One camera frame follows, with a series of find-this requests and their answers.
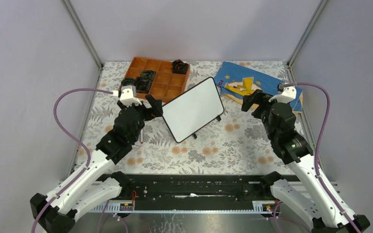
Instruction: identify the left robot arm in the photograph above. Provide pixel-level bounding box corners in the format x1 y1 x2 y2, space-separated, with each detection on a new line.
30 95 163 233

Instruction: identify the white whiteboard black frame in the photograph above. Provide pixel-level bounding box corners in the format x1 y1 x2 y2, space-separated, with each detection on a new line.
162 77 224 143

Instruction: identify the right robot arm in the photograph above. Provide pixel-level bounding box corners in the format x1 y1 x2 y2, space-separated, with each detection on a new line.
241 88 370 233

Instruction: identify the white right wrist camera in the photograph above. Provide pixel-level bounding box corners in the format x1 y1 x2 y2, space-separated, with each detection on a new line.
269 83 297 103

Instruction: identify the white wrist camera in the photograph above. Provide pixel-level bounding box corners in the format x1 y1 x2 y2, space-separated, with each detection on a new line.
119 85 142 106
269 83 297 103

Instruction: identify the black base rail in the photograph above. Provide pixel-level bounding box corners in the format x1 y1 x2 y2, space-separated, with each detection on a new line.
107 174 275 214

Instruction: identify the wooden compartment tray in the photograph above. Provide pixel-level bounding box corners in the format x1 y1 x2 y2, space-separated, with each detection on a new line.
120 57 190 103

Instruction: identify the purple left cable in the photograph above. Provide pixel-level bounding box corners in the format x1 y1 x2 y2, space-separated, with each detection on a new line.
31 88 120 233

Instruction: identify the floral tablecloth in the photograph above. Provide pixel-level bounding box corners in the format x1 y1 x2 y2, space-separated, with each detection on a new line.
82 61 294 175

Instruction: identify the aluminium frame post left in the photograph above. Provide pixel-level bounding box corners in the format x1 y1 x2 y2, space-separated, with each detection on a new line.
61 0 103 69

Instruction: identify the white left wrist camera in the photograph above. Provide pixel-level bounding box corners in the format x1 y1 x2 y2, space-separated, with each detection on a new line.
119 85 142 106

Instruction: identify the aluminium frame post right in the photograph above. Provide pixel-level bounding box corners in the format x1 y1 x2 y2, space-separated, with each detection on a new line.
287 0 329 67

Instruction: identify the aluminium frame post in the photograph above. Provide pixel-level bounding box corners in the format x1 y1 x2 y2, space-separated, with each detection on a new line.
61 0 103 69
287 0 329 67

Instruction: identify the blue pikachu cloth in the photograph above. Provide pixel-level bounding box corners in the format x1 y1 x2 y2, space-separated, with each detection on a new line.
214 62 285 104

